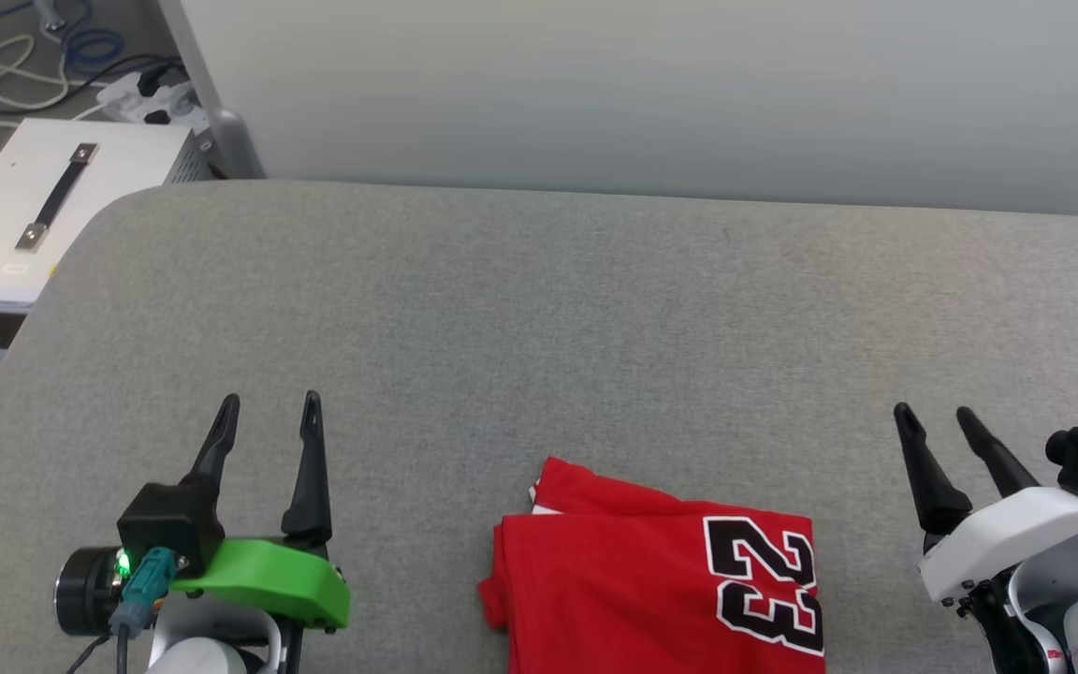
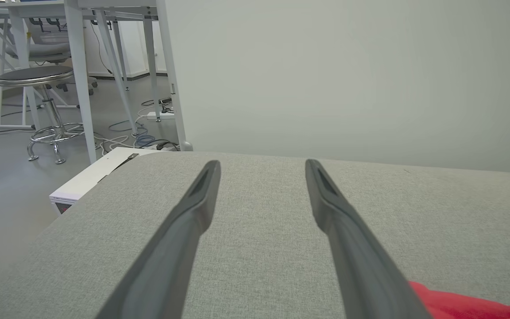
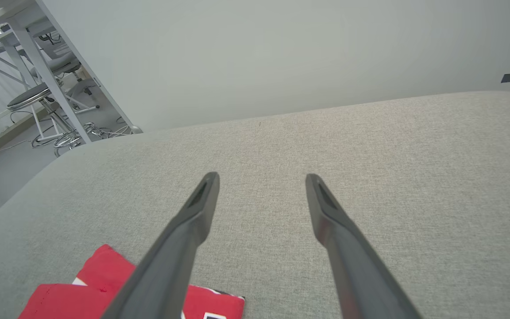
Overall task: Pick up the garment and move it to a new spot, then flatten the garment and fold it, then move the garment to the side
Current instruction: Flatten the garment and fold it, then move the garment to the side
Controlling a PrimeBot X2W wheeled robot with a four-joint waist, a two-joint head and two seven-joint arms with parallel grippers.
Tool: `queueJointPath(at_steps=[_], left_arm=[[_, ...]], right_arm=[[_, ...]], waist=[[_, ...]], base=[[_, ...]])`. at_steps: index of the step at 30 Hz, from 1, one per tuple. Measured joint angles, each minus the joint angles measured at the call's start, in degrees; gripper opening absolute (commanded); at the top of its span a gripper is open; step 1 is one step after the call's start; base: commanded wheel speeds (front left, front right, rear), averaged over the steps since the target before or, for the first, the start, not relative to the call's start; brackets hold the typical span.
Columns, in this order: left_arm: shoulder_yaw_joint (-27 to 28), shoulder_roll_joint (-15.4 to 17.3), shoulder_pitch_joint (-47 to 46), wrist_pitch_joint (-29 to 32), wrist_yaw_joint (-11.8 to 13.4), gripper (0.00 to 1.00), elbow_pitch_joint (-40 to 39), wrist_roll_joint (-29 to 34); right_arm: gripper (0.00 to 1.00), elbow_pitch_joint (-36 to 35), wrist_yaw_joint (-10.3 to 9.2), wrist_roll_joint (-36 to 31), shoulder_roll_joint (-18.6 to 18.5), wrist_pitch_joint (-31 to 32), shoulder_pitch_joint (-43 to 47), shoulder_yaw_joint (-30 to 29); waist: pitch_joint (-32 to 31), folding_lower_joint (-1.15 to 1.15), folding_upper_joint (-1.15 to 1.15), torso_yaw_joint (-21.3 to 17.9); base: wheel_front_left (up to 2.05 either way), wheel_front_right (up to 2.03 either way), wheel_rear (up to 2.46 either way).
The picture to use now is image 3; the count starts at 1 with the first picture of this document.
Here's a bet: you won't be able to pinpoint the white partition panel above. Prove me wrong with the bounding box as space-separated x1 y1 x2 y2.
36 0 510 133

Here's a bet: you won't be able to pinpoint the white table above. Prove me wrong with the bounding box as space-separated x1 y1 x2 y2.
0 0 92 144

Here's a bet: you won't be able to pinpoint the red and white basketball jersey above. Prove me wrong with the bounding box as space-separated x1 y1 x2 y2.
18 244 245 319

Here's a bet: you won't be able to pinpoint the black chrome bar stool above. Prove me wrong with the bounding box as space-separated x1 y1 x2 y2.
7 82 83 156

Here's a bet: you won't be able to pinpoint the tangled floor cables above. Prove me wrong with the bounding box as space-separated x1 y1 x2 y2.
31 122 131 151

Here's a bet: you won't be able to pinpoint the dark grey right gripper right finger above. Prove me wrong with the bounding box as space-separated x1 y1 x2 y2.
305 173 424 319

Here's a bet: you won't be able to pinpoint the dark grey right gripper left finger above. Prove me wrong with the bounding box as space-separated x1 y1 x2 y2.
102 171 220 319

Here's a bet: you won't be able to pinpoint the grey swivel chair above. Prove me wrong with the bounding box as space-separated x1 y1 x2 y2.
34 31 100 113

